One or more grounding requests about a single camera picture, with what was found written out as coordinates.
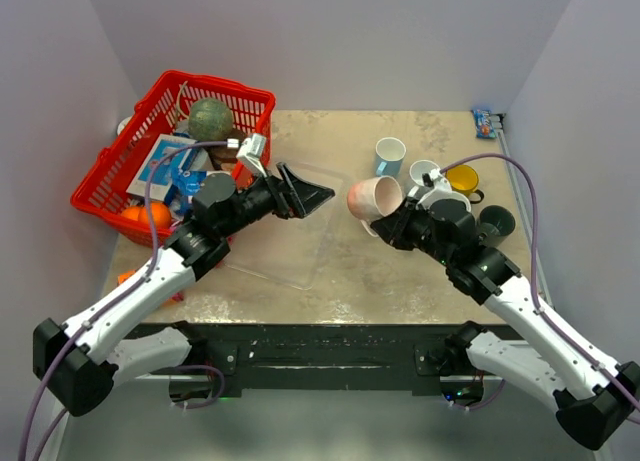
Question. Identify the blue candy packet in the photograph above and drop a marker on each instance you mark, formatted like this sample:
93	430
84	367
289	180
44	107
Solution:
486	123

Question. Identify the clear plastic tray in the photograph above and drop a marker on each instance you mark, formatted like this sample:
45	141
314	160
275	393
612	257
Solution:
289	251

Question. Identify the yellow mug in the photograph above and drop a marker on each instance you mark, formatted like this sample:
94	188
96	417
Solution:
465	180

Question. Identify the pink purple packet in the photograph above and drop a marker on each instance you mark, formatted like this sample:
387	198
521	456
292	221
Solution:
125	277

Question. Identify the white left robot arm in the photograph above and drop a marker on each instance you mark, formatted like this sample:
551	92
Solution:
83	359

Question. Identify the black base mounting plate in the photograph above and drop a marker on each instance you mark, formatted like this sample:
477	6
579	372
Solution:
424	360

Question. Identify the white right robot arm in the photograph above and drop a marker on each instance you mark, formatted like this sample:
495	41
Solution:
590	393

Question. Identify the dark teal mug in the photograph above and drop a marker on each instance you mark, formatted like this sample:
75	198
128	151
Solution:
461	198

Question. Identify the orange fruit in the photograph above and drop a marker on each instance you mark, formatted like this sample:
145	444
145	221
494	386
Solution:
158	214
132	214

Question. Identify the aluminium frame rail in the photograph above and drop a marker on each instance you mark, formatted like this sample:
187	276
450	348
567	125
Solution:
523	202

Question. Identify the dark grey mug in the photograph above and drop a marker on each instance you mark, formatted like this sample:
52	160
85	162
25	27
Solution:
494	224

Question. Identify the red plastic shopping basket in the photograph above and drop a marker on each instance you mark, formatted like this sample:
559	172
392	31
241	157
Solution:
103	191

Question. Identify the light blue square mug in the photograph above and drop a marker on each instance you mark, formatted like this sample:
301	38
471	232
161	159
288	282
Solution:
389	156

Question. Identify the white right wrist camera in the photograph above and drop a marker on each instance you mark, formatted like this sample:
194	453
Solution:
440	194

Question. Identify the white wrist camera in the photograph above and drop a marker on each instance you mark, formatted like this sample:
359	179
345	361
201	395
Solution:
249	152
440	194

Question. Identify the blue razor box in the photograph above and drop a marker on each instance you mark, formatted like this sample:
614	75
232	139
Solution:
160	173

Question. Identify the brown wooden lid jar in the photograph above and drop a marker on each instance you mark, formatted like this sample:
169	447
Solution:
224	158

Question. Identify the pink mug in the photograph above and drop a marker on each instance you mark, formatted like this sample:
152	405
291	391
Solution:
373	199

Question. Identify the blue white round mug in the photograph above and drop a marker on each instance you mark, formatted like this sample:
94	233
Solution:
420	173

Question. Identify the green netted melon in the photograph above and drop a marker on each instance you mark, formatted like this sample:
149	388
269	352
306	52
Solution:
210	120

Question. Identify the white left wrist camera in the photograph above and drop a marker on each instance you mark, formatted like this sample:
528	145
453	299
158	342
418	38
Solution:
249	152

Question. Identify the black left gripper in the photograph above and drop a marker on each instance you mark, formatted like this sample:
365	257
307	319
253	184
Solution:
306	196

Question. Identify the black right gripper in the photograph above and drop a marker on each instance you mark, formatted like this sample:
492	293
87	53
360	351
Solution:
394	226

